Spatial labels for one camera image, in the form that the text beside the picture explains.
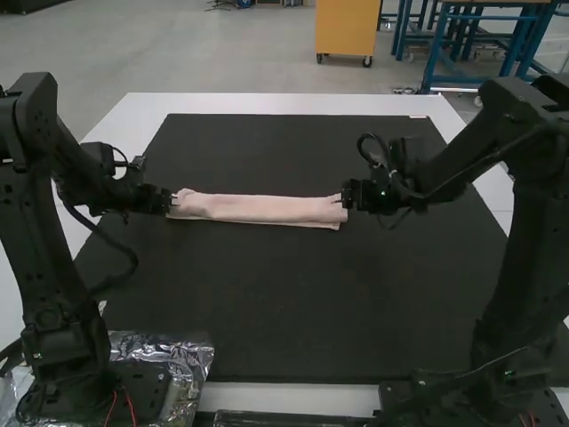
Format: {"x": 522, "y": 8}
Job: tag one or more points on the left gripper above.
{"x": 153, "y": 200}

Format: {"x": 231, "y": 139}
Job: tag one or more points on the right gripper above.
{"x": 378, "y": 195}

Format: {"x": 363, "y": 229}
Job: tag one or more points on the pale towel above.
{"x": 266, "y": 209}

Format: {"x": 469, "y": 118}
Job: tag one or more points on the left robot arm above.
{"x": 35, "y": 222}

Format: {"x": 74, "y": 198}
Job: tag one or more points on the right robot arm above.
{"x": 524, "y": 222}

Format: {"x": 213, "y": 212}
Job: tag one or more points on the black mat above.
{"x": 284, "y": 302}

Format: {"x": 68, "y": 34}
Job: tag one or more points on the silver foil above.
{"x": 178, "y": 356}

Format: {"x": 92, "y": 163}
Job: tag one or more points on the yellow wheeled cabinet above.
{"x": 347, "y": 26}

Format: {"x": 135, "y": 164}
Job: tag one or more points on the dark base panel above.
{"x": 400, "y": 402}

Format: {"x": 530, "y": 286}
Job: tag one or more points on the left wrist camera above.
{"x": 98, "y": 158}

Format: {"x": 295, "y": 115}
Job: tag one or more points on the blue workbench frame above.
{"x": 449, "y": 44}
{"x": 402, "y": 26}

